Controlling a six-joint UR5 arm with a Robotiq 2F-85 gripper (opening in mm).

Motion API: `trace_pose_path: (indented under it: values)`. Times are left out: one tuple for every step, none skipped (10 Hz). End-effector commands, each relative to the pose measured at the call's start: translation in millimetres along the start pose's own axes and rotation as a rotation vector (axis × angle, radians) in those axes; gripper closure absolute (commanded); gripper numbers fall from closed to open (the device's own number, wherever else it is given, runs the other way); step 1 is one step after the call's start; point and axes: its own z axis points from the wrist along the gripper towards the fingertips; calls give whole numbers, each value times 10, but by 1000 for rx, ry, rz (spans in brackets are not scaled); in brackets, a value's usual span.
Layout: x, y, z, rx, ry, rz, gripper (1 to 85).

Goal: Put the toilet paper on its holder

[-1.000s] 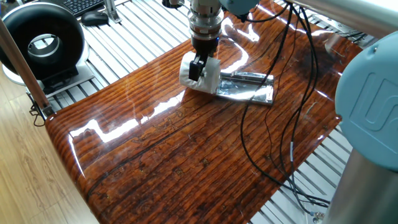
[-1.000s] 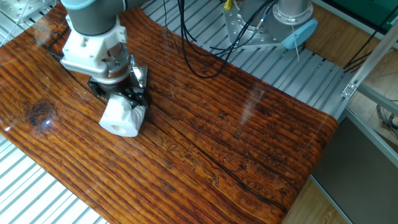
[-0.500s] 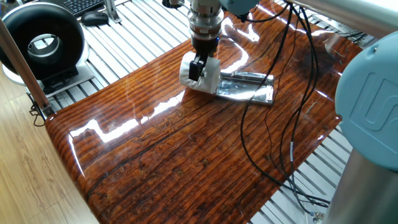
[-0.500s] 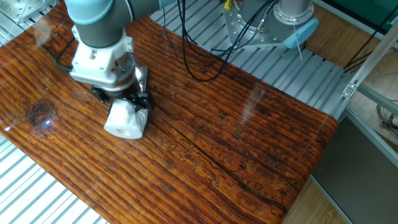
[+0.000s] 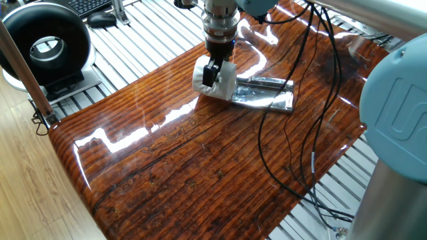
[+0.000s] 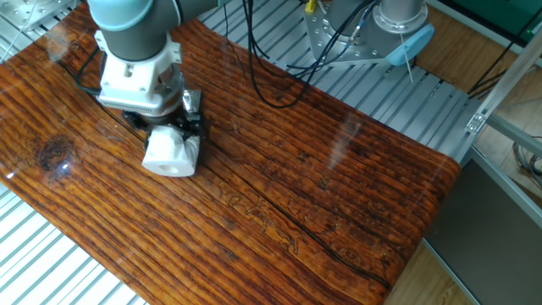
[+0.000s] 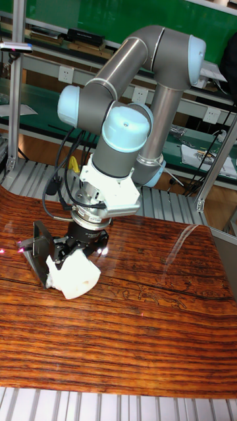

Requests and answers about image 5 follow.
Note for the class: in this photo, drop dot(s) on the chrome toilet paper holder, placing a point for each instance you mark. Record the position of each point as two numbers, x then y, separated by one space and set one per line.
263 100

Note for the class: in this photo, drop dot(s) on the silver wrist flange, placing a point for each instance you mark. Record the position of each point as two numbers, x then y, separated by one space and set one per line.
220 26

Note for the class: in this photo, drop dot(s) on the glossy wood-grain mat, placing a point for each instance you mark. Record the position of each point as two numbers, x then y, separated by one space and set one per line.
200 166

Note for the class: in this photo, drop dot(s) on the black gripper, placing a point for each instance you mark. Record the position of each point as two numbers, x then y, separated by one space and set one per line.
220 50

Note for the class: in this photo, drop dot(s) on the white towel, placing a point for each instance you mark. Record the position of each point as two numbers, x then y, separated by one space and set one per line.
225 83

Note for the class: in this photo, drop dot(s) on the brown frame post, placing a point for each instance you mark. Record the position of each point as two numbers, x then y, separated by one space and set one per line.
24 70

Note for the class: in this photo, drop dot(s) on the black keyboard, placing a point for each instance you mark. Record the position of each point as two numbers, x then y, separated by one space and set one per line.
86 6

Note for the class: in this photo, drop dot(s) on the aluminium plate with holes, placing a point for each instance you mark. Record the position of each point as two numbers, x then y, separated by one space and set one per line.
350 26

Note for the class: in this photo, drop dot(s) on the black computer mouse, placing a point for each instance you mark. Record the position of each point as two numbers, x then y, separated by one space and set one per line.
101 20

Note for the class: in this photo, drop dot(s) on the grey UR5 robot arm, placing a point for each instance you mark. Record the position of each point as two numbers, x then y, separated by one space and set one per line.
393 110

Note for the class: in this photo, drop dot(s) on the small metal bracket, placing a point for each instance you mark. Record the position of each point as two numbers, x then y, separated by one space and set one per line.
118 10

